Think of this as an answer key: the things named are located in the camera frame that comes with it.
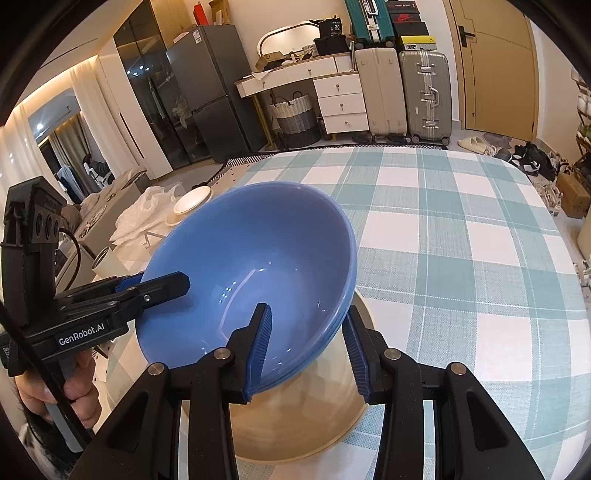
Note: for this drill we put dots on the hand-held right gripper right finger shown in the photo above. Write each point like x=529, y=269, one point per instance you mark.
x=358, y=355

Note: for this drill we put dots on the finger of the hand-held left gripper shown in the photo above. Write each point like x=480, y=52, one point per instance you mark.
x=127, y=282
x=161, y=284

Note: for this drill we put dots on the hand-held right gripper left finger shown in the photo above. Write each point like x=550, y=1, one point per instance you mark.
x=258, y=350

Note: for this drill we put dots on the cream round plate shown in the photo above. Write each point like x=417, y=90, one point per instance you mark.
x=300, y=415
x=358, y=427
x=323, y=451

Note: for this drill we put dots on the person's left forearm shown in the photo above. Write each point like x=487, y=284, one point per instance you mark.
x=39, y=447

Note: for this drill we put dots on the person's left hand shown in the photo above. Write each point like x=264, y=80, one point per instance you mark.
x=81, y=397

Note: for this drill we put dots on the white tall tumbler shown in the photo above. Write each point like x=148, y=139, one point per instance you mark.
x=105, y=263

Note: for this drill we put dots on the clear phone stand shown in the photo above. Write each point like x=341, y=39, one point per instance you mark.
x=148, y=239

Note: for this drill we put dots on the white plastic bag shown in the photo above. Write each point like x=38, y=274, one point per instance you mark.
x=138, y=217

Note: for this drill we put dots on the grey sofa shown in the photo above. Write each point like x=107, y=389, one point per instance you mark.
x=101, y=207

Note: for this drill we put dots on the small white bowl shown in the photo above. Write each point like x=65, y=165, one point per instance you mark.
x=191, y=199

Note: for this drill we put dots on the white curtain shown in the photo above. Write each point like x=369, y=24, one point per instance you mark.
x=120, y=115

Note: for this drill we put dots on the grey refrigerator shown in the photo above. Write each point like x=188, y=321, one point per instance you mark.
x=217, y=92

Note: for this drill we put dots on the dark glass cabinet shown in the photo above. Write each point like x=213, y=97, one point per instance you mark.
x=147, y=83

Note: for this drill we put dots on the woven laundry basket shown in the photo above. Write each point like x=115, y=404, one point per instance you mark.
x=295, y=122

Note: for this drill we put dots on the beige slipper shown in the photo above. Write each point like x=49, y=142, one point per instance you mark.
x=472, y=144

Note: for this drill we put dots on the small open cardboard box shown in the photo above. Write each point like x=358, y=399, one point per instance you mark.
x=270, y=60

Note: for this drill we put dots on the white dressing table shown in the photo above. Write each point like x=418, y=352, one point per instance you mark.
x=341, y=106

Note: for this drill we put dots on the black white sneakers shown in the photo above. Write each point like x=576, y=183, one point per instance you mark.
x=533, y=159

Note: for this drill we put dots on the beige suitcase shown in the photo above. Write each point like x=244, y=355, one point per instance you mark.
x=381, y=92

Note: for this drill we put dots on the silver suitcase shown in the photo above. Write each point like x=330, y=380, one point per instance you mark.
x=425, y=97

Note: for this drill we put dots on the brown cardboard box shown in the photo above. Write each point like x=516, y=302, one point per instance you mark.
x=572, y=196

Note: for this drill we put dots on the oval mirror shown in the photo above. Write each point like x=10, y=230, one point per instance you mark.
x=286, y=41

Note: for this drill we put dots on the flat cardboard carton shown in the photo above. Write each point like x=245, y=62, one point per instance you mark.
x=219, y=11

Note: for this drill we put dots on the black storage box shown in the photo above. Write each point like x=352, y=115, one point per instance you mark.
x=331, y=46

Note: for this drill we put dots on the wooden shoe rack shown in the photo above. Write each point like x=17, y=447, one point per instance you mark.
x=582, y=152

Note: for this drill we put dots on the black paper bag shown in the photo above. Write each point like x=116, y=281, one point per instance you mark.
x=331, y=28

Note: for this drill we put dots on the black yellow shoe box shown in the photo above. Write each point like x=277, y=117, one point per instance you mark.
x=415, y=42

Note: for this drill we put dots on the wooden door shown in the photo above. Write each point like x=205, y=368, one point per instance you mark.
x=498, y=69

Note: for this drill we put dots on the plain black shoe box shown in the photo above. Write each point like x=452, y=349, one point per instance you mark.
x=411, y=28

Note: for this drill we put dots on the teal suitcase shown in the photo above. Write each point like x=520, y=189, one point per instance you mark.
x=369, y=21

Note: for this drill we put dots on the black shoe box red logo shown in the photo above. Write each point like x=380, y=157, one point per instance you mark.
x=404, y=11

